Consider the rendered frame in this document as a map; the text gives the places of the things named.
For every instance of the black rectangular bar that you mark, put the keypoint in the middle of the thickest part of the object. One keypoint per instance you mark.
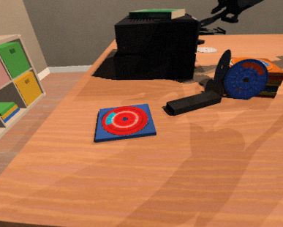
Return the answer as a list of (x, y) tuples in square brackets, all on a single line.
[(194, 102), (200, 42)]

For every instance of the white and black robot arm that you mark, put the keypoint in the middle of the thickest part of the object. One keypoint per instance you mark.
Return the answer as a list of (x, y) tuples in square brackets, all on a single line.
[(243, 3)]

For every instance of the red cd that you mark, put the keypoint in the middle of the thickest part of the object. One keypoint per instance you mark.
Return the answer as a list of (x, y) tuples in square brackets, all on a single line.
[(112, 121)]

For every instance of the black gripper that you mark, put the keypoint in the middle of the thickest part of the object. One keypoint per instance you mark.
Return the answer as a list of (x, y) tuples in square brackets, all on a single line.
[(231, 8)]

